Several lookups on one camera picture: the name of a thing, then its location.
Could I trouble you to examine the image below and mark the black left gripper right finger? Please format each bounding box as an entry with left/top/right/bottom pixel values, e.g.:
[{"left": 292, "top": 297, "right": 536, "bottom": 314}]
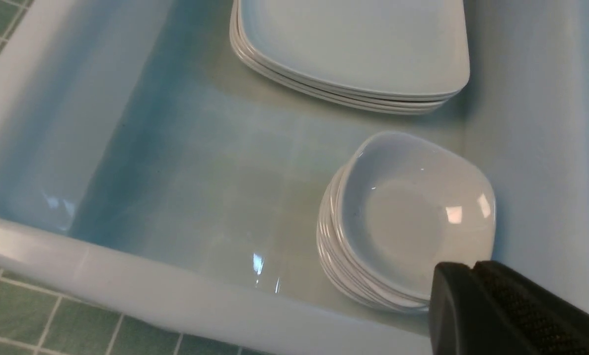
[{"left": 472, "top": 261, "right": 589, "bottom": 355}]

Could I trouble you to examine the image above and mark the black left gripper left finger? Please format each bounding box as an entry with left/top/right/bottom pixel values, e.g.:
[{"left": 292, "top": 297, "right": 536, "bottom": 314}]
[{"left": 428, "top": 262, "right": 537, "bottom": 355}]

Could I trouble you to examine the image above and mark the white square plate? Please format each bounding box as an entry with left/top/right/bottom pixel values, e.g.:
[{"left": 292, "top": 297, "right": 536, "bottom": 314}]
[
  {"left": 233, "top": 0, "right": 461, "bottom": 103},
  {"left": 229, "top": 2, "right": 450, "bottom": 114},
  {"left": 229, "top": 20, "right": 446, "bottom": 115},
  {"left": 238, "top": 0, "right": 470, "bottom": 96}
]

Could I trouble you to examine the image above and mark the top white square plate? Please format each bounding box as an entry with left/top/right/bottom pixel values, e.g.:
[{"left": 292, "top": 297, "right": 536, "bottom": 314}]
[{"left": 238, "top": 0, "right": 470, "bottom": 96}]

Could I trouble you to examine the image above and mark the stack of white bowls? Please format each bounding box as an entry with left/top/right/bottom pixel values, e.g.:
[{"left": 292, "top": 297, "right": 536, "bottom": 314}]
[{"left": 316, "top": 165, "right": 431, "bottom": 314}]

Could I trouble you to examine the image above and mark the top white small bowl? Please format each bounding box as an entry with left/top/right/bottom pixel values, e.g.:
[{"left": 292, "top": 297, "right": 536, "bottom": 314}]
[{"left": 336, "top": 131, "right": 497, "bottom": 300}]

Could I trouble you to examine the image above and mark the large white plastic tub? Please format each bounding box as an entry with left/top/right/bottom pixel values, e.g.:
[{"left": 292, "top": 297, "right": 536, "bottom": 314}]
[{"left": 0, "top": 0, "right": 589, "bottom": 355}]

